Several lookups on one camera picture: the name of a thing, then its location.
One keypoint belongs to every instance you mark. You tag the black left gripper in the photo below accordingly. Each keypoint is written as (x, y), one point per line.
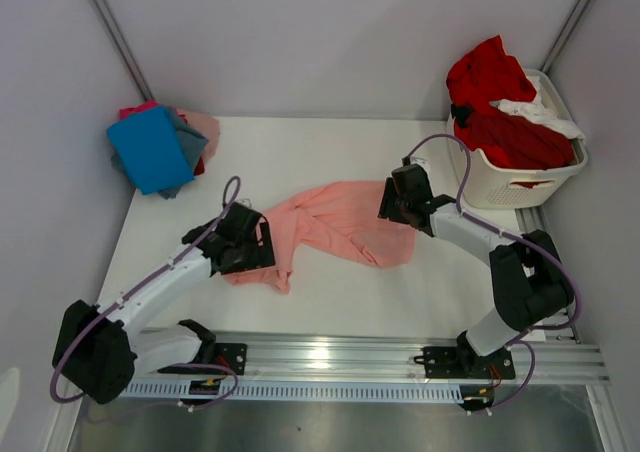
(263, 257)

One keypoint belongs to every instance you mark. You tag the left aluminium corner post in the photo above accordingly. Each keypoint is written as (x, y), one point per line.
(116, 36)

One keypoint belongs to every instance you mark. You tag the right aluminium corner post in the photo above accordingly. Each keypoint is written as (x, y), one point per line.
(566, 32)

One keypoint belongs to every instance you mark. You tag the white slotted cable duct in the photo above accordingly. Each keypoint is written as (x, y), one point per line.
(208, 389)

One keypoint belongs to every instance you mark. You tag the grey blue folded shirt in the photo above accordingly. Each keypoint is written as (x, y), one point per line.
(192, 143)

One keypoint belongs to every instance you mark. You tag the pale pink folded shirt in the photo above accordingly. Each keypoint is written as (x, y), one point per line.
(206, 125)

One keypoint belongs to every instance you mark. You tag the dark red shirt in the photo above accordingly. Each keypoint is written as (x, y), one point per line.
(512, 142)

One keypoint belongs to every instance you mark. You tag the red folded shirt in stack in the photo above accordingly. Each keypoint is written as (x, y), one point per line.
(200, 167)

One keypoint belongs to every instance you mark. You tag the bright red shirt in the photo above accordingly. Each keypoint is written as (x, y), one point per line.
(484, 75)

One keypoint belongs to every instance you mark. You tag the black garment in basket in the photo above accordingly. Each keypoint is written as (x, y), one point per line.
(461, 114)

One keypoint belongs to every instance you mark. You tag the salmon pink t shirt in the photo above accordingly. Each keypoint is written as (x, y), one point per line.
(340, 219)

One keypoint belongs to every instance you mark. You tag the magenta folded shirt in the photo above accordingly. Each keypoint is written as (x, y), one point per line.
(126, 112)

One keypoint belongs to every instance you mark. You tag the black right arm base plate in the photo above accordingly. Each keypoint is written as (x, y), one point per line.
(448, 362)

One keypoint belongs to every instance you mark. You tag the white shirt in basket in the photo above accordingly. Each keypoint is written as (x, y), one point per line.
(536, 113)

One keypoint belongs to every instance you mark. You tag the white laundry basket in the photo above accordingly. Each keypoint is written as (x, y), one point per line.
(490, 187)

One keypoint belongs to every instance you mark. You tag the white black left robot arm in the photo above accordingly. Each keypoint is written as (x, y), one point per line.
(100, 348)

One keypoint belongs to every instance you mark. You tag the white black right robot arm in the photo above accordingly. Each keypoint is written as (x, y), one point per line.
(528, 281)

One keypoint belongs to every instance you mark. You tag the blue folded t shirt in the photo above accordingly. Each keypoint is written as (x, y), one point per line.
(150, 151)

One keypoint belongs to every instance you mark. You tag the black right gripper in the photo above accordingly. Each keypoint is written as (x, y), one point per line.
(386, 208)

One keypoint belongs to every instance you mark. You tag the aluminium corner post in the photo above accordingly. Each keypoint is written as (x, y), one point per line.
(116, 36)
(566, 32)

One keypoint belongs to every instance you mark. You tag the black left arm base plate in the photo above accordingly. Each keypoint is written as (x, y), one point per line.
(231, 356)

